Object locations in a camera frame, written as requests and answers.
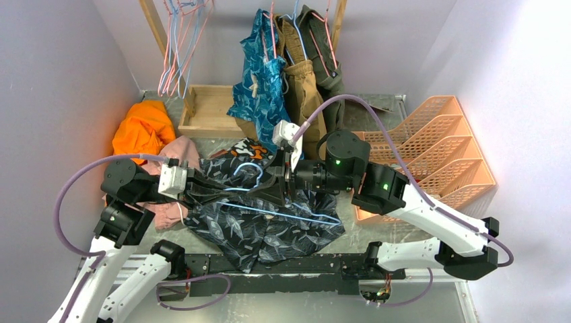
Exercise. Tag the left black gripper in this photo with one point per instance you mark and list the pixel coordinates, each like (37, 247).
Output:
(198, 188)

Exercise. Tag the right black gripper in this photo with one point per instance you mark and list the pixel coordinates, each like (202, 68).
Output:
(272, 191)

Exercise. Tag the dark leaf print shorts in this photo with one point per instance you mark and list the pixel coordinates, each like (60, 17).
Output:
(247, 237)

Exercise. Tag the light blue wire hanger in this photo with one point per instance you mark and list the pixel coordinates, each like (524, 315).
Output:
(313, 217)

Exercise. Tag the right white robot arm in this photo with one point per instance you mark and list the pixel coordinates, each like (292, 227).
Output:
(463, 247)

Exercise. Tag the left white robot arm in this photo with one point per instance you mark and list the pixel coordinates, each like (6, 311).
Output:
(129, 180)

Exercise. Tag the orange camouflage shorts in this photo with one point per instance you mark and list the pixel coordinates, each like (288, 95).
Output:
(251, 149)

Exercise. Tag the brown hanging shorts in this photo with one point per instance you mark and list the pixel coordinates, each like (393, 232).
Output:
(302, 97)

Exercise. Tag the blue leaf print shorts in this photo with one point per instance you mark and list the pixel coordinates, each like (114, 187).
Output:
(258, 98)

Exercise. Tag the dark green hanging shorts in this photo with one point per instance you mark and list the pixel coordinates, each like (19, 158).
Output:
(327, 69)

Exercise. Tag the wooden clothes rack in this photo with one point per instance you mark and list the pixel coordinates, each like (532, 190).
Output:
(204, 113)

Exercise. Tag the orange garment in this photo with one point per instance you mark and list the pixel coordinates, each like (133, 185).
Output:
(146, 129)

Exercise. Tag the peach plastic file organizer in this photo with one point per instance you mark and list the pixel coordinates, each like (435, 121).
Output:
(439, 149)

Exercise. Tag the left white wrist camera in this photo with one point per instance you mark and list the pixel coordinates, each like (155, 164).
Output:
(171, 182)

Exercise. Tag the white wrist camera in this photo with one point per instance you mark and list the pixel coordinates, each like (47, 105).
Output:
(283, 136)
(171, 182)

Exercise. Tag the pink drawstring shorts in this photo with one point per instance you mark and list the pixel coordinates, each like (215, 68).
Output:
(171, 213)

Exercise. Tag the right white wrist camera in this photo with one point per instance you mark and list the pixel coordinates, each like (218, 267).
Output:
(283, 136)

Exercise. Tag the empty wire hangers bunch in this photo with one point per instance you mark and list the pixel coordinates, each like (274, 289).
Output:
(186, 24)

